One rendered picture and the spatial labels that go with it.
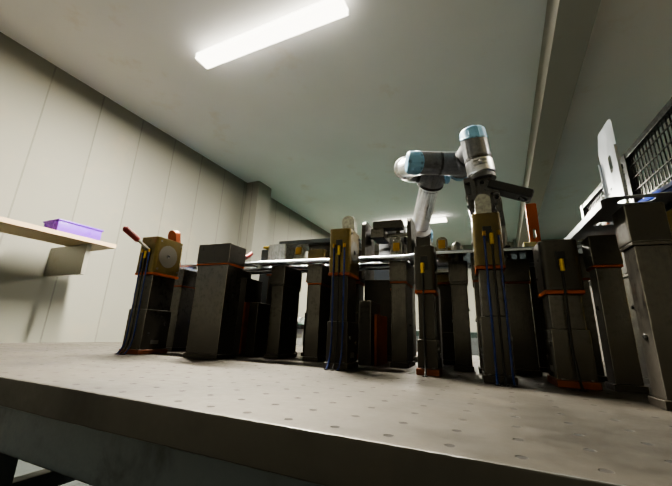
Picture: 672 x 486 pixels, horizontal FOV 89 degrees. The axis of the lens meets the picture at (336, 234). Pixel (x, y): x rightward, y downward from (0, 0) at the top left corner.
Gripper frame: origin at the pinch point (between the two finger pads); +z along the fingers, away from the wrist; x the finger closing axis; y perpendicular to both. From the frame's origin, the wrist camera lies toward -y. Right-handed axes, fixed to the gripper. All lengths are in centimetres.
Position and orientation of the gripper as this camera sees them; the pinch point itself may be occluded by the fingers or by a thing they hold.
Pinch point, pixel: (505, 242)
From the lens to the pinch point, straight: 100.4
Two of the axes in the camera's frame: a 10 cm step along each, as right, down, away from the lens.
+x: -3.6, -2.7, -8.9
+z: 0.6, 9.5, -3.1
